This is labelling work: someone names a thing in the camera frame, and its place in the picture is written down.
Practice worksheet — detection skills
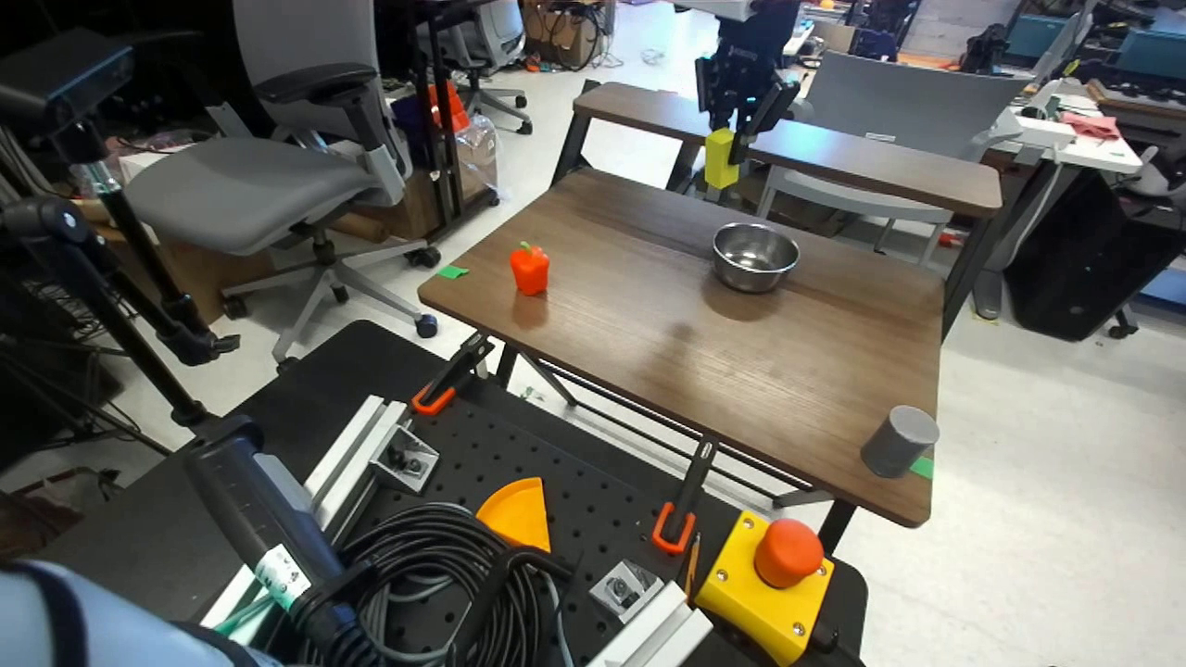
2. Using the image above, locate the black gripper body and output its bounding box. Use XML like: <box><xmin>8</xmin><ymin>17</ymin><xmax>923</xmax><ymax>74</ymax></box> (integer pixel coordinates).
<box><xmin>709</xmin><ymin>45</ymin><xmax>797</xmax><ymax>137</ymax></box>

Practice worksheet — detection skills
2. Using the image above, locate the yellow block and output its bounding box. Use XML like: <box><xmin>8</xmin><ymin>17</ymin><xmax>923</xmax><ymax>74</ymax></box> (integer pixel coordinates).
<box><xmin>700</xmin><ymin>125</ymin><xmax>743</xmax><ymax>196</ymax></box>

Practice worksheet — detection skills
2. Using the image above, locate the silver metal bowl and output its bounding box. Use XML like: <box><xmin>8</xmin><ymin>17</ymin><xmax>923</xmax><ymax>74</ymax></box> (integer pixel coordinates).
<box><xmin>709</xmin><ymin>217</ymin><xmax>803</xmax><ymax>296</ymax></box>

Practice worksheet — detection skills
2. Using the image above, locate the long narrow wooden table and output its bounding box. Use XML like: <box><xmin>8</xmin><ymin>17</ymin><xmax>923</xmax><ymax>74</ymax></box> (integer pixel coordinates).
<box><xmin>548</xmin><ymin>79</ymin><xmax>1007</xmax><ymax>257</ymax></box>

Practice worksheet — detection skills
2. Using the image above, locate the orange toy pepper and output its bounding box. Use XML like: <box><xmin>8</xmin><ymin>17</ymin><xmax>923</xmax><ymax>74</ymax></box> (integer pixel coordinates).
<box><xmin>509</xmin><ymin>237</ymin><xmax>554</xmax><ymax>301</ymax></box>

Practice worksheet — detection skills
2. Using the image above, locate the cardboard box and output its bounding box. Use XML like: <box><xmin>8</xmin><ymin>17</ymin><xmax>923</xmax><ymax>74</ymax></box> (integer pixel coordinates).
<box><xmin>328</xmin><ymin>112</ymin><xmax>504</xmax><ymax>248</ymax></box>

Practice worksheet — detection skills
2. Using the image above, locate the grey cylinder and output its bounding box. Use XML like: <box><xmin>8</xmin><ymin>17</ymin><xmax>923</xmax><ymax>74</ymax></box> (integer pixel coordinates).
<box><xmin>856</xmin><ymin>399</ymin><xmax>941</xmax><ymax>480</ymax></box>

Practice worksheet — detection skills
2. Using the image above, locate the black bag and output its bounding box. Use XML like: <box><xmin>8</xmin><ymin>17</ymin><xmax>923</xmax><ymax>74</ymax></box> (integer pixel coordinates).
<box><xmin>1002</xmin><ymin>155</ymin><xmax>1186</xmax><ymax>343</ymax></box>

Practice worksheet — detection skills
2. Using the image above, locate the black perforated base board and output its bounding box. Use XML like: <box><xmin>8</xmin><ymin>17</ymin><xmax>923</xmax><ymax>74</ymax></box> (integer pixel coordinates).
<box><xmin>32</xmin><ymin>314</ymin><xmax>872</xmax><ymax>667</ymax></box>

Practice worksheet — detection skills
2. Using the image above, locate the orange wedge piece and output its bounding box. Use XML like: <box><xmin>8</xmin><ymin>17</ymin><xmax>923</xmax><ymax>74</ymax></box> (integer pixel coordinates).
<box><xmin>473</xmin><ymin>474</ymin><xmax>554</xmax><ymax>556</ymax></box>

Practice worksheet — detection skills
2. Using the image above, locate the grey swivel office chair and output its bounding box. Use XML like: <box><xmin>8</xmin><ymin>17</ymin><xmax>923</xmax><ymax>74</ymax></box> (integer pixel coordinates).
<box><xmin>123</xmin><ymin>0</ymin><xmax>443</xmax><ymax>364</ymax></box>

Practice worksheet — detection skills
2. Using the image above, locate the yellow emergency stop button box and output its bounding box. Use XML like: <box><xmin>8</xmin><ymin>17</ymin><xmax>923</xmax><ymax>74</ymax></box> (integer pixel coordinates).
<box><xmin>692</xmin><ymin>506</ymin><xmax>836</xmax><ymax>667</ymax></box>

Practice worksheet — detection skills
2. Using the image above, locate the short silver aluminium extrusion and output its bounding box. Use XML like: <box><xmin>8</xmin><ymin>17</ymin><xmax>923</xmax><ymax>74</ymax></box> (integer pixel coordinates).
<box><xmin>585</xmin><ymin>578</ymin><xmax>719</xmax><ymax>667</ymax></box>

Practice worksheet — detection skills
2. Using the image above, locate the dark blue box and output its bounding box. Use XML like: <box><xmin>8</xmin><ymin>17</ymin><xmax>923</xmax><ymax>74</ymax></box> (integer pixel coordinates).
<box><xmin>183</xmin><ymin>416</ymin><xmax>352</xmax><ymax>624</ymax></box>

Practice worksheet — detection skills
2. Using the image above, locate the black tripod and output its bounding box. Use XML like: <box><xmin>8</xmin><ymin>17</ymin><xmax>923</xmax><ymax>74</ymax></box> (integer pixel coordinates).
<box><xmin>0</xmin><ymin>115</ymin><xmax>246</xmax><ymax>437</ymax></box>

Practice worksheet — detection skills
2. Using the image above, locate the light blue rounded housing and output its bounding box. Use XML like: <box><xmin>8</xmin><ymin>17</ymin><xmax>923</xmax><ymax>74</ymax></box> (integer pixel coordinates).
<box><xmin>0</xmin><ymin>556</ymin><xmax>288</xmax><ymax>667</ymax></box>

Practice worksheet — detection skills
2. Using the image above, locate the black clamp with orange handle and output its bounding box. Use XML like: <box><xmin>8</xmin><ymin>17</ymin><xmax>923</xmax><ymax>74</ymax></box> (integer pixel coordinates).
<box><xmin>647</xmin><ymin>432</ymin><xmax>721</xmax><ymax>563</ymax></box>
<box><xmin>406</xmin><ymin>330</ymin><xmax>501</xmax><ymax>420</ymax></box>

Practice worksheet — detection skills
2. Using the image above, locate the black coiled cable bundle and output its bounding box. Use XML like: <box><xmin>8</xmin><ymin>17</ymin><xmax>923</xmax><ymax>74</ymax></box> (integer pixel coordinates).
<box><xmin>288</xmin><ymin>495</ymin><xmax>577</xmax><ymax>667</ymax></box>

